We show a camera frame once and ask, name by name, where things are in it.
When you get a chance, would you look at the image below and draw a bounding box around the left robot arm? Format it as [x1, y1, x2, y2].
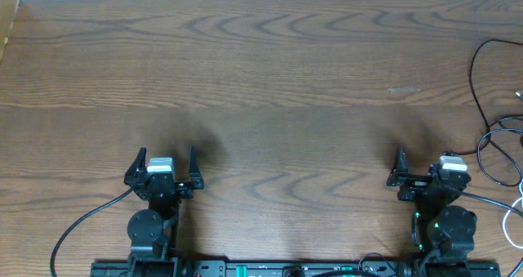
[124, 146, 204, 277]

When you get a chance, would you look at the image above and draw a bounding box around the clear tape strip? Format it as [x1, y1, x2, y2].
[387, 86, 422, 94]

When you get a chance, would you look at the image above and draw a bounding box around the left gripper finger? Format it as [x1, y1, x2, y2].
[123, 147, 146, 186]
[188, 145, 203, 190]

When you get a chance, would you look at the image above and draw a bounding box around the black usb cable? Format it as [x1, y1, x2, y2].
[444, 38, 523, 156]

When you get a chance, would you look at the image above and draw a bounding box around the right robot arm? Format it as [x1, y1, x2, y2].
[387, 149, 477, 277]

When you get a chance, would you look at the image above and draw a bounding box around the camera black cable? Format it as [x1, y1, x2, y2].
[449, 185, 523, 277]
[48, 186, 135, 277]

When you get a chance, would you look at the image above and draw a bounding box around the left camera black cable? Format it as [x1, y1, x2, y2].
[48, 186, 135, 277]

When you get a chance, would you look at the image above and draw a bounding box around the right camera black cable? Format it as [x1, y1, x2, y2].
[449, 185, 523, 277]

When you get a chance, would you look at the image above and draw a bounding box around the cardboard panel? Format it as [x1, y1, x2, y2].
[0, 0, 20, 59]

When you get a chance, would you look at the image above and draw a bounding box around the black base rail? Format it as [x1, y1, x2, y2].
[89, 258, 502, 277]

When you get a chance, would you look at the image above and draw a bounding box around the white usb cable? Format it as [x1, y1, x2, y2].
[501, 178, 523, 250]

